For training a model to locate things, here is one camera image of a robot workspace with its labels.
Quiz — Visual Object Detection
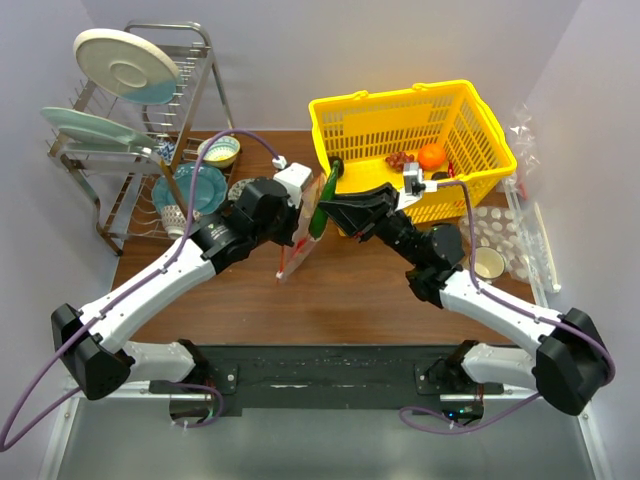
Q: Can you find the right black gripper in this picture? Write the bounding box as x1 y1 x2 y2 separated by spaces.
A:
318 182 424 267

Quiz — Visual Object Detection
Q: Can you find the green chili pepper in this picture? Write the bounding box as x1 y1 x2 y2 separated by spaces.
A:
308 159 345 237

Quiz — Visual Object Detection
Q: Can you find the red grape bunch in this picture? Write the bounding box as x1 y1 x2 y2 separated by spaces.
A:
385 152 415 171

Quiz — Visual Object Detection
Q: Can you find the clear zip top bag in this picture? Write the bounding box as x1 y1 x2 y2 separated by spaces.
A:
276 174 328 283

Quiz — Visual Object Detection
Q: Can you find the orange fruit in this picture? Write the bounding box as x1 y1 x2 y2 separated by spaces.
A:
417 143 446 171

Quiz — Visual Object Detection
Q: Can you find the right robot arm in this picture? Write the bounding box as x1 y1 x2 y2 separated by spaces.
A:
319 184 615 416

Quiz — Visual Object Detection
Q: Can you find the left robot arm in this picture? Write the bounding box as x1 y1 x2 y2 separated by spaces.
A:
51 177 304 400

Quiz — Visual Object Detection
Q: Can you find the polka dot plastic bag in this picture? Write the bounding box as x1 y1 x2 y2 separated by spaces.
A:
458 207 529 282

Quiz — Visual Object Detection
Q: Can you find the clear plastic bag pile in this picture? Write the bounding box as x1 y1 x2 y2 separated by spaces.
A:
503 103 561 293

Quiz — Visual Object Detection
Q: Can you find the yellow plastic basket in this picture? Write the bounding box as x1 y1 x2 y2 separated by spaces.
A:
309 80 517 224

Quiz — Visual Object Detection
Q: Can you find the cream ceramic mug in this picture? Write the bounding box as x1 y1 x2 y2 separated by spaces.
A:
472 246 506 283

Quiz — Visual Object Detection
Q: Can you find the dark floral bowl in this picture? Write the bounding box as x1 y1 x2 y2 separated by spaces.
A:
227 177 268 202

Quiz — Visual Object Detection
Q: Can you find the teal patterned bowl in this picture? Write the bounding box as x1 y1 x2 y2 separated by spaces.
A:
196 135 241 170

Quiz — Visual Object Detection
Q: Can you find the teal scalloped plate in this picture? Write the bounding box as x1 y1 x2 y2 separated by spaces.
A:
151 162 227 215

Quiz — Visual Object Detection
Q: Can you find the patterned cup in rack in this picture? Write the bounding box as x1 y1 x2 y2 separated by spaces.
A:
160 205 187 240

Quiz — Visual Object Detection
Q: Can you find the blue patterned small dish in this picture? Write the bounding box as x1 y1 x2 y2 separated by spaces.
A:
156 140 176 163

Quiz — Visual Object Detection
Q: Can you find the metal dish rack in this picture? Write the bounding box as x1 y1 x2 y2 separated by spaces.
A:
41 21 231 255

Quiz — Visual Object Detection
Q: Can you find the white and blue plate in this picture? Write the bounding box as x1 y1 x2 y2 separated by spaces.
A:
73 28 181 105

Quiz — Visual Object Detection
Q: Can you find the pale green plate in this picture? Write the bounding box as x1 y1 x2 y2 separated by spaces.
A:
40 107 156 149

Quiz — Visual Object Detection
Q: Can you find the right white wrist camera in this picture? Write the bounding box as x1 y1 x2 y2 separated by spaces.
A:
397 162 438 210

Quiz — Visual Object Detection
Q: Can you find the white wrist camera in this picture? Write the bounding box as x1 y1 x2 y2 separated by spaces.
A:
273 163 313 208
397 162 438 210

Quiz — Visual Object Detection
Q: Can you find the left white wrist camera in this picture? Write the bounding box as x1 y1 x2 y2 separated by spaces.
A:
273 163 313 208

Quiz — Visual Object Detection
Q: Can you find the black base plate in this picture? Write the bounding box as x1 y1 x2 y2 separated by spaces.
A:
149 342 506 419

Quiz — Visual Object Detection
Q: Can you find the aluminium rail frame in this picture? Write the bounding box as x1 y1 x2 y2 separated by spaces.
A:
41 383 612 479

